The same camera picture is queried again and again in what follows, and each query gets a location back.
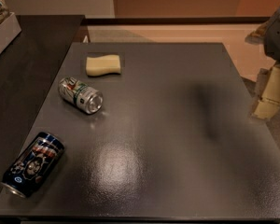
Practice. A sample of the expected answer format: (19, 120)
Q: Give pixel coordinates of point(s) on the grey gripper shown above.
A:
(278, 34)

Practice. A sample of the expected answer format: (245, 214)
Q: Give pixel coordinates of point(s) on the silver green 7up can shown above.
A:
(81, 95)

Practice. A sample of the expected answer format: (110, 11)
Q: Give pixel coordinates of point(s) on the blue pepsi can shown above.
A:
(28, 172)

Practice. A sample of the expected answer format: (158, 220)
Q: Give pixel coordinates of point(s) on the yellow sponge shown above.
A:
(103, 65)

